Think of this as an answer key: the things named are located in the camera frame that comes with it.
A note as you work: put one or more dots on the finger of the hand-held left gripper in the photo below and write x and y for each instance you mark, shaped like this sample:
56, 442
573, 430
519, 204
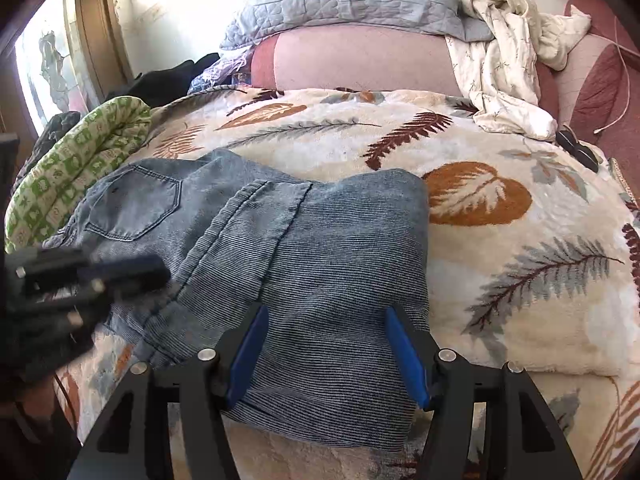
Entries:
95, 267
65, 315

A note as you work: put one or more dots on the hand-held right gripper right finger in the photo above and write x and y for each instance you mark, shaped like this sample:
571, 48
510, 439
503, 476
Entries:
407, 360

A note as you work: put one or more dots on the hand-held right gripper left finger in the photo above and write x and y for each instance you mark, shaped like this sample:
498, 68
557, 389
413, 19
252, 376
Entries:
247, 355

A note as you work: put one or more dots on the grey denim pants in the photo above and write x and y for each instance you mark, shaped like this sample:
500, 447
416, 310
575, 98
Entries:
300, 270

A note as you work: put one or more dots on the green patterned quilt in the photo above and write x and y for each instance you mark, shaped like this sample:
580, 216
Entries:
75, 170

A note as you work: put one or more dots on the dark patterned cloth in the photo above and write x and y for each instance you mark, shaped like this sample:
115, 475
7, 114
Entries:
52, 132

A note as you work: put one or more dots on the leaf print blanket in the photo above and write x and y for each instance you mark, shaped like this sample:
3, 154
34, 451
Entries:
500, 240

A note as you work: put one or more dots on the purple plastic bag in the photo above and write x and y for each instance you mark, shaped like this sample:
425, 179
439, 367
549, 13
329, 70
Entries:
222, 72

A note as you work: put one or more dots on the white floral cloth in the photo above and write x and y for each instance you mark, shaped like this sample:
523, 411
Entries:
505, 50

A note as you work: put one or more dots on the grey quilted blanket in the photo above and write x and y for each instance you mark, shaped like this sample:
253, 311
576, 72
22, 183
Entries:
350, 0

